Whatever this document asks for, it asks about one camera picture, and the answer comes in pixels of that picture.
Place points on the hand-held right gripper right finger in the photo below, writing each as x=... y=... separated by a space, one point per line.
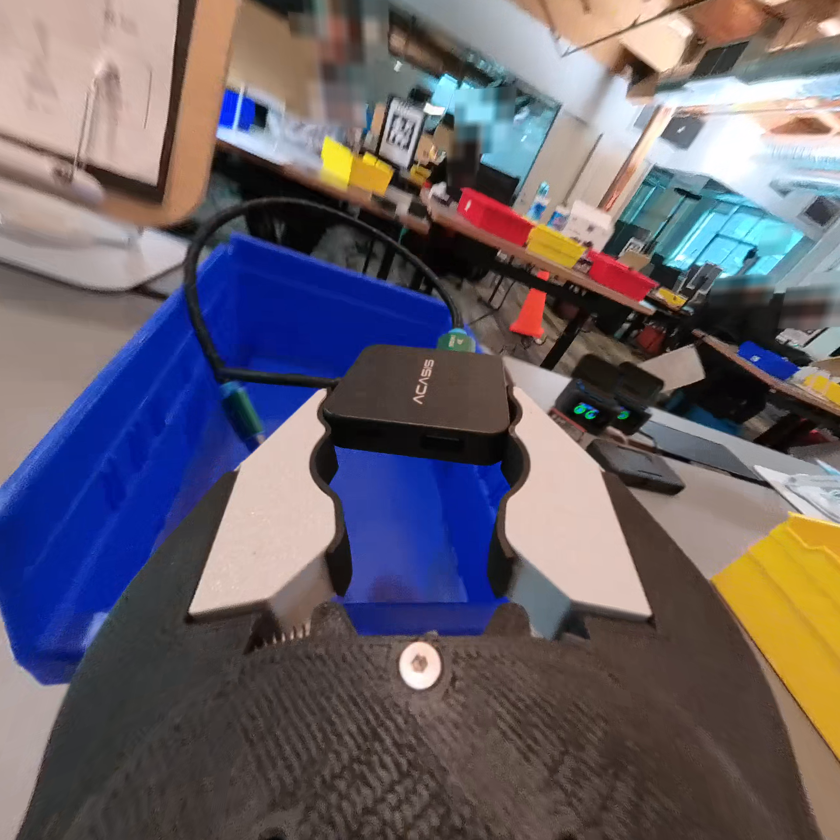
x=571 y=525

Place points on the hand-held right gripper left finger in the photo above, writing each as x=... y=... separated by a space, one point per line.
x=269 y=518

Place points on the large blue plastic bin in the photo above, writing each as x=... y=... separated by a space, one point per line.
x=131 y=459

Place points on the flat black box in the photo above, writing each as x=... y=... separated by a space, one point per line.
x=633 y=467

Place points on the black charger with green display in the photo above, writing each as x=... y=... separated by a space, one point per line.
x=590 y=400

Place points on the dark closed laptop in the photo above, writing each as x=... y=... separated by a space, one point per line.
x=702 y=449

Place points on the grey angled panel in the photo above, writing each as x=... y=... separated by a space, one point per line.
x=676 y=369

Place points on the orange traffic cone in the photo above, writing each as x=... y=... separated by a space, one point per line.
x=530 y=315

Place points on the large yellow plastic bin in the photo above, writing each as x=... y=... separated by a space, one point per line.
x=794 y=590

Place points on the paper sheet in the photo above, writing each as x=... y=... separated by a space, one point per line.
x=804 y=489

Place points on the small red bin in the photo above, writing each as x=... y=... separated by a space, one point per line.
x=620 y=274
x=493 y=213

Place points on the small blue bin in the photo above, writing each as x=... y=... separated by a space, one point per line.
x=766 y=359

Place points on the small yellow bin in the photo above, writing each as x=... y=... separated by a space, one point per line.
x=371 y=174
x=554 y=246
x=336 y=157

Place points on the white cardboard box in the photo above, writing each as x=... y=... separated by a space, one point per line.
x=587 y=226

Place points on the long wooden table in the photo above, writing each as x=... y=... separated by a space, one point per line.
x=459 y=233

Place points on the clear water bottle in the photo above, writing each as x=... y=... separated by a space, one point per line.
x=538 y=202

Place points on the white rounded stand base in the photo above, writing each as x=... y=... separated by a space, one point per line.
x=79 y=249

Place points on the black and white tag sign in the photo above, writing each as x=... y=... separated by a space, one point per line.
x=401 y=134

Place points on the wood framed poster board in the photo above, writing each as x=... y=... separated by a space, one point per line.
x=85 y=85

